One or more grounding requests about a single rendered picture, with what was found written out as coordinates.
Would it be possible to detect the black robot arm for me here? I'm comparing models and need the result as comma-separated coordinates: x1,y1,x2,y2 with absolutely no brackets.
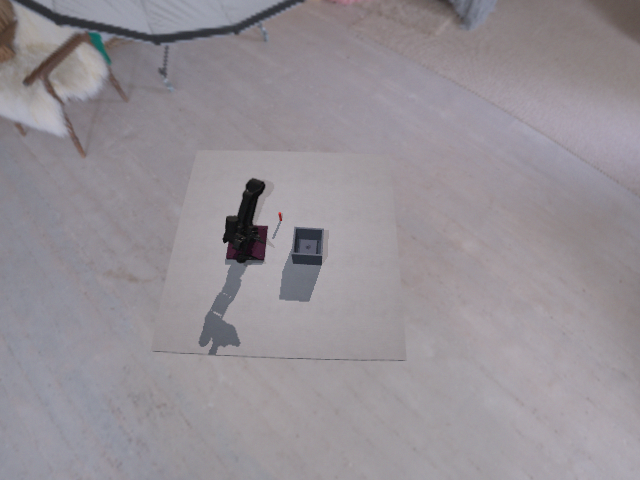
222,178,265,252

